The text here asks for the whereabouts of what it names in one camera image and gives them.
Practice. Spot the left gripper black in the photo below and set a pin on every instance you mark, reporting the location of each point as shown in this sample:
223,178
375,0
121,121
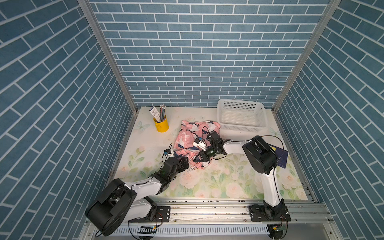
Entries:
185,164

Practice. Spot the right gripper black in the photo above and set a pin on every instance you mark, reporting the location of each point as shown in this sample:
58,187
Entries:
203,156

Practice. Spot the pink shark print shorts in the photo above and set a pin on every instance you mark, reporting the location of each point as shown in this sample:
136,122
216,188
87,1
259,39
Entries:
183,146

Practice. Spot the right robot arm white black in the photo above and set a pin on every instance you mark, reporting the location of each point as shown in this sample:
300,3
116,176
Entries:
259,153

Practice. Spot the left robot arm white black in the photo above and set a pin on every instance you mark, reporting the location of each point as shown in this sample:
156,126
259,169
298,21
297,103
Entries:
121,202

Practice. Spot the yellow pen cup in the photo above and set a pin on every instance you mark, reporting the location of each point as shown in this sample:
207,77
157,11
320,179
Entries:
162,127

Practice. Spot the floral table mat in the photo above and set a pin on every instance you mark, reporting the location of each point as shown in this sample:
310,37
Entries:
231,177

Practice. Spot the white plastic mesh basket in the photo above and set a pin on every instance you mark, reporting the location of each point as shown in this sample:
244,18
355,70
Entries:
236,115

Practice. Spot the pens in cup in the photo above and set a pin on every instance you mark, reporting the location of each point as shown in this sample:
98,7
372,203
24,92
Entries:
163,109

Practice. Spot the white paper card in cup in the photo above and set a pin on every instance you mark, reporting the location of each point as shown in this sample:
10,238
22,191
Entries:
155,113

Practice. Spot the dark blue booklet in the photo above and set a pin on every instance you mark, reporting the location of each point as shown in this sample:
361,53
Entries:
282,156

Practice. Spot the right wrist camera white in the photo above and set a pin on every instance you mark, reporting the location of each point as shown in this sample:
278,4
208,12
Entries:
200,143

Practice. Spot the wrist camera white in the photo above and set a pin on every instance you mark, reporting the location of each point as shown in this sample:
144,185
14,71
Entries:
200,143
169,153

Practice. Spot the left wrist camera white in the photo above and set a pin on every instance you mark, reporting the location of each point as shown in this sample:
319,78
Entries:
169,153

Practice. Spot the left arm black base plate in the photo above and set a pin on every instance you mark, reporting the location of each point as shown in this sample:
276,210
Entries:
159,214

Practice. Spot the white slotted cable duct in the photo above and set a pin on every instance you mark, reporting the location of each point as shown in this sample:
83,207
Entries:
190,231

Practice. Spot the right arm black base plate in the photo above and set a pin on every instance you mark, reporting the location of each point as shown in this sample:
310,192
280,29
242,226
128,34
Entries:
267,213

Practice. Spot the aluminium mounting rail frame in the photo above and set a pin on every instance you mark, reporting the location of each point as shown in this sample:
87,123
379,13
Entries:
309,220

